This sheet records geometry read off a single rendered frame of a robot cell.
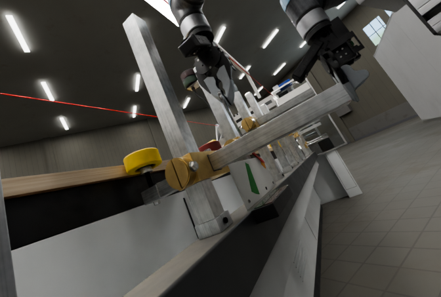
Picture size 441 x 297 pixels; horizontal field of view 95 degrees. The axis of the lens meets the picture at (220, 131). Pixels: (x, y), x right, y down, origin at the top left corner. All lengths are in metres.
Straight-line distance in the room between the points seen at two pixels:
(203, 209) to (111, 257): 0.21
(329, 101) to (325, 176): 2.94
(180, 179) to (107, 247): 0.21
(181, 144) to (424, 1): 0.36
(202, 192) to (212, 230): 0.06
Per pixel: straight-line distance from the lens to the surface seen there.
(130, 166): 0.48
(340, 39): 0.61
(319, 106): 0.33
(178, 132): 0.36
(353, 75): 0.59
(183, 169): 0.32
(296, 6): 0.66
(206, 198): 0.34
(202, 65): 0.52
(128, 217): 0.51
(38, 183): 0.45
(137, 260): 0.51
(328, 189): 3.28
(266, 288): 0.47
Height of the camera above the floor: 0.76
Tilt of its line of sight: 15 degrees up
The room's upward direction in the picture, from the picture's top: 25 degrees counter-clockwise
